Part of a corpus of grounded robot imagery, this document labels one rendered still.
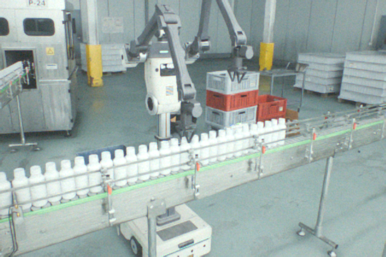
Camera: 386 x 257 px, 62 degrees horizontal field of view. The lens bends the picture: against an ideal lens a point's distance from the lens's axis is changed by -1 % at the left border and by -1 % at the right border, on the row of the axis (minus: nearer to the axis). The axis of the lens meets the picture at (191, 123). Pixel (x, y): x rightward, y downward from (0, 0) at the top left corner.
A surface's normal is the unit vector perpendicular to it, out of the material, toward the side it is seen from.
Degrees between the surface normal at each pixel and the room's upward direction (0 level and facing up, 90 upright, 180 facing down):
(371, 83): 89
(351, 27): 90
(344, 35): 90
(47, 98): 90
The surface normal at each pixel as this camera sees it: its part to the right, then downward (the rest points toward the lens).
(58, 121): 0.26, 0.29
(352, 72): -0.82, 0.16
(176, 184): 0.55, 0.26
